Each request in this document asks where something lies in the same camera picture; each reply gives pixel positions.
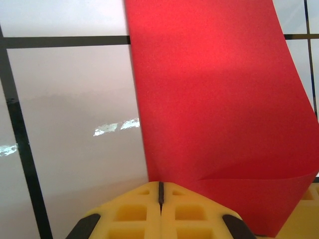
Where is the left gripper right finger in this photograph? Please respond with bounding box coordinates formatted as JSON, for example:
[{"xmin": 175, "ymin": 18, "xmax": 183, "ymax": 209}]
[{"xmin": 161, "ymin": 182, "xmax": 257, "ymax": 239}]

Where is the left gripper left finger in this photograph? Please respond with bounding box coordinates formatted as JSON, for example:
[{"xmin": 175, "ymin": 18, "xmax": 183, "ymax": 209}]
[{"xmin": 66, "ymin": 181, "xmax": 162, "ymax": 239}]

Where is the red square paper sheet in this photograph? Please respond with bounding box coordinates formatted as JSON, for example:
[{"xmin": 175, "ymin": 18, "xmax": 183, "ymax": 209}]
[{"xmin": 124, "ymin": 0, "xmax": 319, "ymax": 238}]

